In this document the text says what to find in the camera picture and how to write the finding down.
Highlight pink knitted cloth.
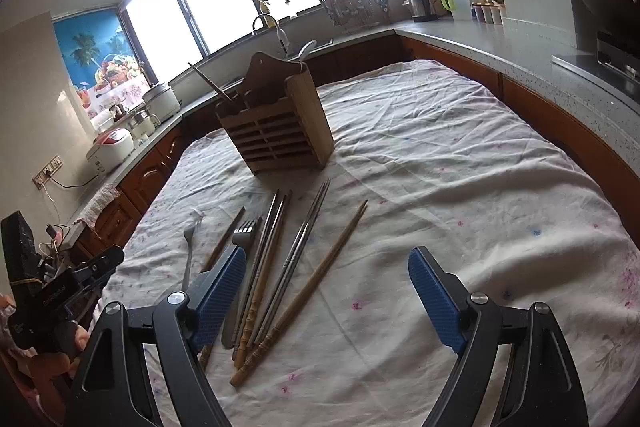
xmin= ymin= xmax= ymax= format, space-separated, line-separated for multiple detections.
xmin=74 ymin=184 xmax=122 ymax=229

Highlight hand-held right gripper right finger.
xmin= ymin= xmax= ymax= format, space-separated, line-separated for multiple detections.
xmin=407 ymin=246 xmax=583 ymax=427

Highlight bamboo-jointed brown chopstick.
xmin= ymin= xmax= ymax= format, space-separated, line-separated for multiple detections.
xmin=245 ymin=194 xmax=292 ymax=358
xmin=234 ymin=190 xmax=294 ymax=368

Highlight brown wooden chopstick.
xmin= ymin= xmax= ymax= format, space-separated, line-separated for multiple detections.
xmin=188 ymin=62 xmax=237 ymax=108

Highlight person's left hand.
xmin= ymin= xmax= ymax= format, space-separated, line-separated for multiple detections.
xmin=22 ymin=324 xmax=91 ymax=408

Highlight brown wooden lower cabinets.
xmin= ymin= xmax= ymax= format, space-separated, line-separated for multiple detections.
xmin=75 ymin=34 xmax=640 ymax=268

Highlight metal chopstick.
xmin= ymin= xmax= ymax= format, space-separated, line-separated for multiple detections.
xmin=250 ymin=180 xmax=328 ymax=347
xmin=257 ymin=179 xmax=332 ymax=344
xmin=231 ymin=189 xmax=280 ymax=348
xmin=240 ymin=190 xmax=285 ymax=338

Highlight green-handled plastic pitcher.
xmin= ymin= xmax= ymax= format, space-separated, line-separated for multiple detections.
xmin=441 ymin=0 xmax=474 ymax=22

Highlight yellow dish soap bottle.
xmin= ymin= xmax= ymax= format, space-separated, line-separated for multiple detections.
xmin=257 ymin=0 xmax=277 ymax=30

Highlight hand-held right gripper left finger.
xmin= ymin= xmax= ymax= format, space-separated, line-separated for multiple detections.
xmin=65 ymin=244 xmax=248 ymax=427

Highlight white container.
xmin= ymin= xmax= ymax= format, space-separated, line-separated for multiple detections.
xmin=92 ymin=113 xmax=119 ymax=134

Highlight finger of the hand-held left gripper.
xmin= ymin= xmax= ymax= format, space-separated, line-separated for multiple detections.
xmin=70 ymin=246 xmax=126 ymax=294

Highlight metal dish rack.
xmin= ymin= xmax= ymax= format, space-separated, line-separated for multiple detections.
xmin=318 ymin=0 xmax=381 ymax=28

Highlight pink and white rice cooker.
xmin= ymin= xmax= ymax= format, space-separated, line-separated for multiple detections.
xmin=86 ymin=129 xmax=136 ymax=170

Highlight black power cable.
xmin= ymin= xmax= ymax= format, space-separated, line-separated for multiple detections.
xmin=46 ymin=174 xmax=100 ymax=190

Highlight wooden utensil holder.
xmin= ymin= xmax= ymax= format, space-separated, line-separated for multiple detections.
xmin=215 ymin=52 xmax=336 ymax=175

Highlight seasoning jar set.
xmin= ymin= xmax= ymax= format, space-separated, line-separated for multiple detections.
xmin=471 ymin=1 xmax=506 ymax=26

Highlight white ceramic spoon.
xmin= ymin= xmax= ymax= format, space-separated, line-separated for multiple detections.
xmin=292 ymin=39 xmax=318 ymax=64

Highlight grey kitchen countertop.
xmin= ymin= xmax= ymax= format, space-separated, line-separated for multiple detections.
xmin=70 ymin=19 xmax=640 ymax=228

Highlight metal sink faucet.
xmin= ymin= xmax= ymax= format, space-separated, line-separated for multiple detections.
xmin=251 ymin=13 xmax=292 ymax=56

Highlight blue printed window blind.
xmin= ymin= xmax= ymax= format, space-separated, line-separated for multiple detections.
xmin=52 ymin=11 xmax=151 ymax=118

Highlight wall socket strip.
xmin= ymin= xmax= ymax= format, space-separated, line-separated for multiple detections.
xmin=32 ymin=156 xmax=64 ymax=188

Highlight steel gas stove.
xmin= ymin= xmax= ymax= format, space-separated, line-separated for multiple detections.
xmin=552 ymin=32 xmax=640 ymax=96

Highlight steel electric kettle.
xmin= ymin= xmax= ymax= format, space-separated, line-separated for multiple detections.
xmin=406 ymin=0 xmax=437 ymax=22

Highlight large white rice cooker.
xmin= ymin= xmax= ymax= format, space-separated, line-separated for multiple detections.
xmin=142 ymin=82 xmax=182 ymax=122

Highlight light wooden chopstick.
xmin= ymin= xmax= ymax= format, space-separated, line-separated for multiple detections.
xmin=237 ymin=200 xmax=369 ymax=383
xmin=230 ymin=201 xmax=366 ymax=387

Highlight white floral tablecloth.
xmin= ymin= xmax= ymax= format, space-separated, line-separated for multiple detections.
xmin=102 ymin=59 xmax=640 ymax=427

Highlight metal fork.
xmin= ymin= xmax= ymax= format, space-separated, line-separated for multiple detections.
xmin=221 ymin=217 xmax=264 ymax=350

